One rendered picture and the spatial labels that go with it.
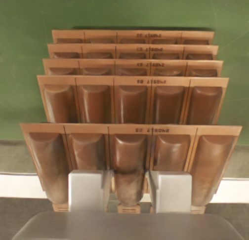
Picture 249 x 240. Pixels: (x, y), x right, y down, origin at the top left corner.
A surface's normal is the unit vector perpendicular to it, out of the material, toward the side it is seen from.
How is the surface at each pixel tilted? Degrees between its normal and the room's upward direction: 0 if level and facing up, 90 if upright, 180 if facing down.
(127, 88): 90
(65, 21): 2
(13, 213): 90
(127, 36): 2
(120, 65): 2
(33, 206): 90
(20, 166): 90
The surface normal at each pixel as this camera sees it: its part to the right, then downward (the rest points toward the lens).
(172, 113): 0.21, 0.70
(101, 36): -0.02, 0.72
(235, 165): 0.01, -0.70
